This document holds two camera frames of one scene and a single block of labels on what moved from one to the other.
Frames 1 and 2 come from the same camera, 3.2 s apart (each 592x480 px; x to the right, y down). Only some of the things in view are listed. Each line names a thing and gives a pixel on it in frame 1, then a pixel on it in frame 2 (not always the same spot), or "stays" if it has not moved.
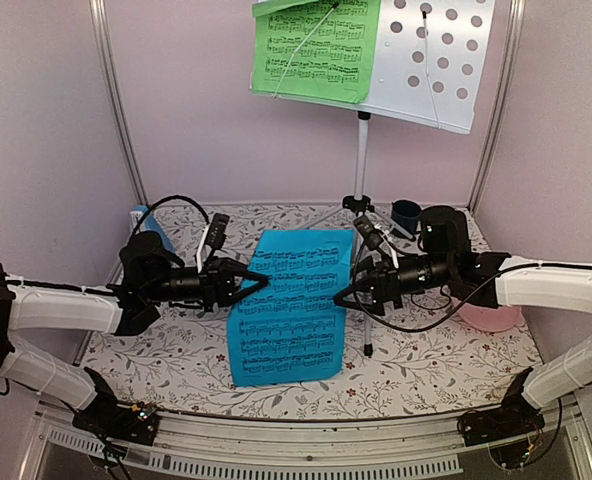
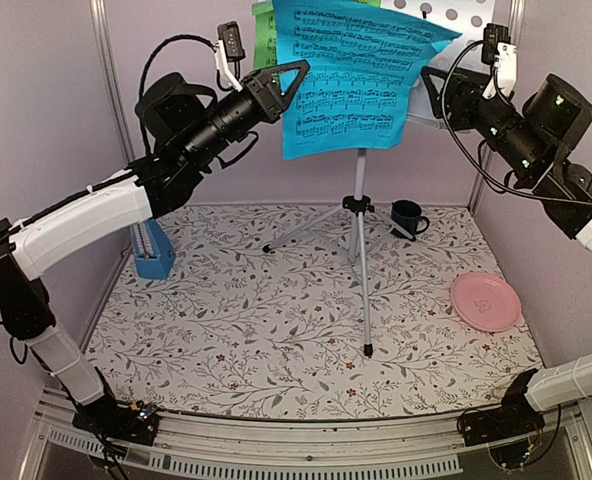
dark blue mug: x=406 y=213 stays
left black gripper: x=217 y=283 → x=268 y=93
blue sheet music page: x=293 y=329 → x=363 y=56
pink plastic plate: x=491 y=319 stays
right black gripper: x=384 y=283 → x=468 y=87
